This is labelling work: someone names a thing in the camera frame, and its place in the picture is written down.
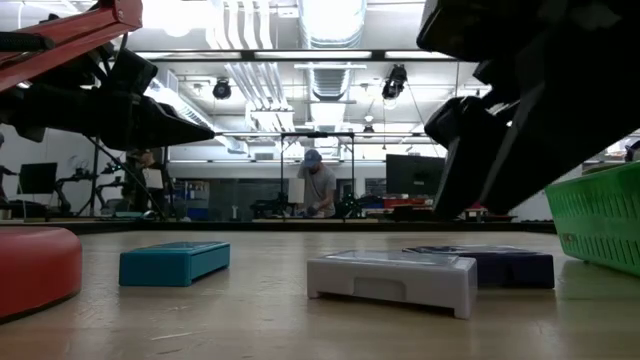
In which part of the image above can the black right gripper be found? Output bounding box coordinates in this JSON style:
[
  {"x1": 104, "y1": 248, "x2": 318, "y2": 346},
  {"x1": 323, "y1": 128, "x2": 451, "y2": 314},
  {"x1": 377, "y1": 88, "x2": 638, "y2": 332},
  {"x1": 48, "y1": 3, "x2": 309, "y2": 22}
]
[{"x1": 417, "y1": 0, "x2": 640, "y2": 221}]

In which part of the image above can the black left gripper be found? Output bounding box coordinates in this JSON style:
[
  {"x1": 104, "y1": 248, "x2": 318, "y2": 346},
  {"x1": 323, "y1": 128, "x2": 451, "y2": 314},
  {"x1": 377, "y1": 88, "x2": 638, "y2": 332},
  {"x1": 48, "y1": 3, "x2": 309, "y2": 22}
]
[{"x1": 0, "y1": 83, "x2": 216, "y2": 151}]

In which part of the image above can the navy plastic box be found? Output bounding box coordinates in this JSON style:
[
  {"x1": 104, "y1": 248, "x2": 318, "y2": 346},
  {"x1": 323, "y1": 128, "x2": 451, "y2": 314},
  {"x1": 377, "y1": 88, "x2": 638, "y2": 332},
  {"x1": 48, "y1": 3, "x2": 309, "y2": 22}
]
[{"x1": 402, "y1": 244, "x2": 556, "y2": 290}]

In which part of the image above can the teal plastic box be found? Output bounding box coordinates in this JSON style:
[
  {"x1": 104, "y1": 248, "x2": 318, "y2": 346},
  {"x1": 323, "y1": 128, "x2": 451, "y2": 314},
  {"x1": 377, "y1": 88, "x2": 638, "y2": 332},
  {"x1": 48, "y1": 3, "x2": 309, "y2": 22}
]
[{"x1": 118, "y1": 241, "x2": 232, "y2": 288}]

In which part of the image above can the white plastic box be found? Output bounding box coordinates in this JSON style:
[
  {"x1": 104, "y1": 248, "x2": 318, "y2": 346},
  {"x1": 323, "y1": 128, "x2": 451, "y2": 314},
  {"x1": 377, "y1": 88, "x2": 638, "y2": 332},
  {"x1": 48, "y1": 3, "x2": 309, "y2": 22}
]
[{"x1": 306, "y1": 249, "x2": 479, "y2": 320}]

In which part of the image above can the person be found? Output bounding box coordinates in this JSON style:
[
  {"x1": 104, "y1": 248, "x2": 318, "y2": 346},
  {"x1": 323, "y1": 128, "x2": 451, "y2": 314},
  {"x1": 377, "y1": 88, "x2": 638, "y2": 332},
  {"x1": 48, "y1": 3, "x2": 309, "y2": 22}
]
[
  {"x1": 297, "y1": 148, "x2": 339, "y2": 219},
  {"x1": 122, "y1": 148, "x2": 169, "y2": 219}
]

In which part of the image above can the black hanging spotlight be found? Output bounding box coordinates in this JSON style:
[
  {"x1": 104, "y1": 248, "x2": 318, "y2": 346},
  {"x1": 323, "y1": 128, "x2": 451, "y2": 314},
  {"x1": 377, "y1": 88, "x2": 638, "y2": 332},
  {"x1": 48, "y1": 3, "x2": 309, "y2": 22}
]
[
  {"x1": 212, "y1": 77, "x2": 233, "y2": 100},
  {"x1": 381, "y1": 63, "x2": 409, "y2": 100}
]

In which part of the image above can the black monitor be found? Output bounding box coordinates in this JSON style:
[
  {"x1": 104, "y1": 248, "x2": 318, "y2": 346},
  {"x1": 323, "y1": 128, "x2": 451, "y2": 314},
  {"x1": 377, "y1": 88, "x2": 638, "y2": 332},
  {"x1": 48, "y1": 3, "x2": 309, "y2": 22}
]
[
  {"x1": 18, "y1": 162, "x2": 59, "y2": 195},
  {"x1": 385, "y1": 153, "x2": 446, "y2": 197}
]

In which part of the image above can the green plastic basket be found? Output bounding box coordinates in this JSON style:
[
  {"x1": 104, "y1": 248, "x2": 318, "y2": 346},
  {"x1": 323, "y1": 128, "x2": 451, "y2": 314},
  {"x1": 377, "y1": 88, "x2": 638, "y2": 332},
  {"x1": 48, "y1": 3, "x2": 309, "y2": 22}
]
[{"x1": 544, "y1": 160, "x2": 640, "y2": 278}]

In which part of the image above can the overhead beam with light strips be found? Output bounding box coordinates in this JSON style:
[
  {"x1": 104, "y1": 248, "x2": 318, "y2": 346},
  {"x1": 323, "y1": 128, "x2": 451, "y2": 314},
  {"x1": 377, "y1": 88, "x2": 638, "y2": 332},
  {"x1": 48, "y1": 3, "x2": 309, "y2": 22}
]
[{"x1": 127, "y1": 48, "x2": 459, "y2": 62}]

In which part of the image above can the red desk lamp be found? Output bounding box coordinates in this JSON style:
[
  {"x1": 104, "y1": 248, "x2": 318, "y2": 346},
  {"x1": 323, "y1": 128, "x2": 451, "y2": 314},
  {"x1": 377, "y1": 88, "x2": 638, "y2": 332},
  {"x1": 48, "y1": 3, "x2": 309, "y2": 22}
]
[{"x1": 0, "y1": 0, "x2": 144, "y2": 321}]

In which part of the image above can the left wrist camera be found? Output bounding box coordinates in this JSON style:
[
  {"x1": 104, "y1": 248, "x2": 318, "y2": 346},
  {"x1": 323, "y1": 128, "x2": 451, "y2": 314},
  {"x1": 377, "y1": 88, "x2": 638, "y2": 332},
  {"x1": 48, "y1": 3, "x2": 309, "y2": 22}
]
[{"x1": 104, "y1": 48, "x2": 159, "y2": 96}]

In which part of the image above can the silver ventilation duct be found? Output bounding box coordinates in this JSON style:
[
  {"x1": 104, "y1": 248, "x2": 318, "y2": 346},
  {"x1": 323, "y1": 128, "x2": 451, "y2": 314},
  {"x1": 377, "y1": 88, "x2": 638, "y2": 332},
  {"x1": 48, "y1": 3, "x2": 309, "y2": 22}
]
[{"x1": 297, "y1": 0, "x2": 369, "y2": 49}]

